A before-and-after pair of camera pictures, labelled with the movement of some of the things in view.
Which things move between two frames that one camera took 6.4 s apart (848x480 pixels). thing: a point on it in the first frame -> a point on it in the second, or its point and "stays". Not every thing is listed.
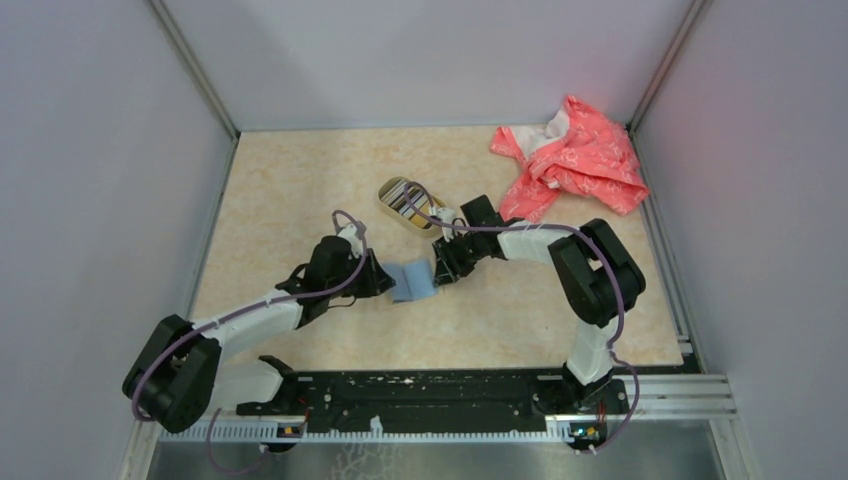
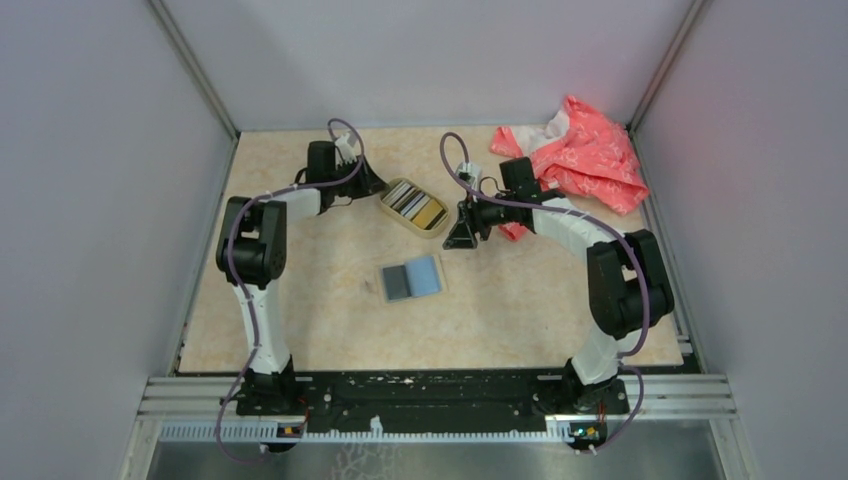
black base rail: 440,398 stays
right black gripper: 448,269 -> 460,236
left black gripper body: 365,282 -> 359,185
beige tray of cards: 393,200 stays
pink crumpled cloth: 578,153 stays
